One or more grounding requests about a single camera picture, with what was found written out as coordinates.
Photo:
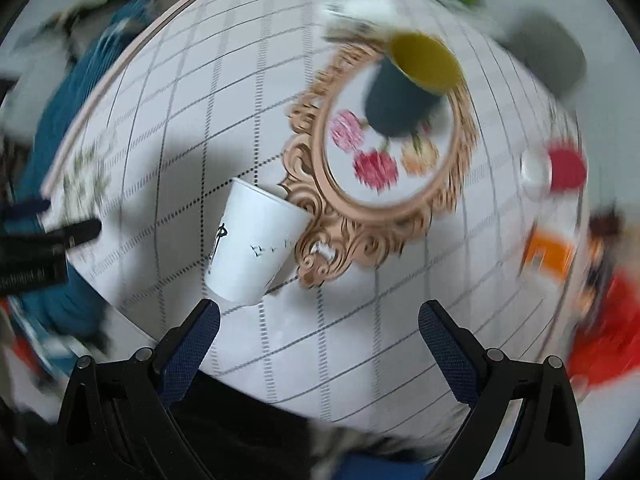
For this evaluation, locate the red plastic bag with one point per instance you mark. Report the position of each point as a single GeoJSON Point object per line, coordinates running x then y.
{"type": "Point", "coordinates": [611, 349]}

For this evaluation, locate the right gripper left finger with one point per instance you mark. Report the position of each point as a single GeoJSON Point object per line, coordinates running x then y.
{"type": "Point", "coordinates": [115, 422]}

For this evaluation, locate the white cup with bamboo print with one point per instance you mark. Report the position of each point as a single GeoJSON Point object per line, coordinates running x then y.
{"type": "Point", "coordinates": [367, 20]}

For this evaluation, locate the red ribbed paper cup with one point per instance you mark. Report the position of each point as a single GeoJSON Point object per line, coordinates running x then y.
{"type": "Point", "coordinates": [551, 169]}

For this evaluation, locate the dark green cup yellow inside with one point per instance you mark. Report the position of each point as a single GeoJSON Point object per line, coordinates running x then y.
{"type": "Point", "coordinates": [416, 72]}

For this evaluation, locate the grey padded chair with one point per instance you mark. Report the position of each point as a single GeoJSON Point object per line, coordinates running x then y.
{"type": "Point", "coordinates": [548, 50]}

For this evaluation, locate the white paper cup with birds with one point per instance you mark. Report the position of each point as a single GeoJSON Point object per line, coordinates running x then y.
{"type": "Point", "coordinates": [256, 235]}

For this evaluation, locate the orange and white cup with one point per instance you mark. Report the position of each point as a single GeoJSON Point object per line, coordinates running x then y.
{"type": "Point", "coordinates": [548, 253]}

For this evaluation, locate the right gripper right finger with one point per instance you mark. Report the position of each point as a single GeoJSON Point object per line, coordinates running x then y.
{"type": "Point", "coordinates": [546, 441]}

